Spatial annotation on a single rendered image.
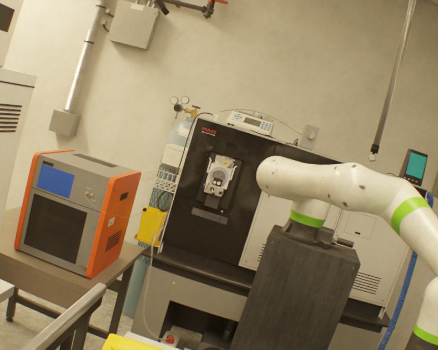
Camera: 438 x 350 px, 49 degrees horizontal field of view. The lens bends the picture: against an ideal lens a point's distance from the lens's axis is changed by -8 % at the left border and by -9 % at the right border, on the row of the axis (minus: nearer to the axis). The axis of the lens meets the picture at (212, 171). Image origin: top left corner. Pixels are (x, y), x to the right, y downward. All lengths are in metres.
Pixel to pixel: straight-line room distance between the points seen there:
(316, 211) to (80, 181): 0.90
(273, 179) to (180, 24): 2.31
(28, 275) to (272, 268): 0.97
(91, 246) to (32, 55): 2.33
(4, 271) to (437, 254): 1.61
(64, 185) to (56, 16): 2.22
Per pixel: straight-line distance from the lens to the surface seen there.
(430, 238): 1.27
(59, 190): 2.04
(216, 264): 2.57
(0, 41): 1.07
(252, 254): 2.52
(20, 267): 2.09
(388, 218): 1.38
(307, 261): 1.68
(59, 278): 2.02
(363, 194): 1.29
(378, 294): 2.63
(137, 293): 3.49
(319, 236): 1.74
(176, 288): 2.53
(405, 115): 3.72
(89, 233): 2.02
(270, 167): 1.61
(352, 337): 2.61
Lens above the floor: 1.46
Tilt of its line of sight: 6 degrees down
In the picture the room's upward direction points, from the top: 17 degrees clockwise
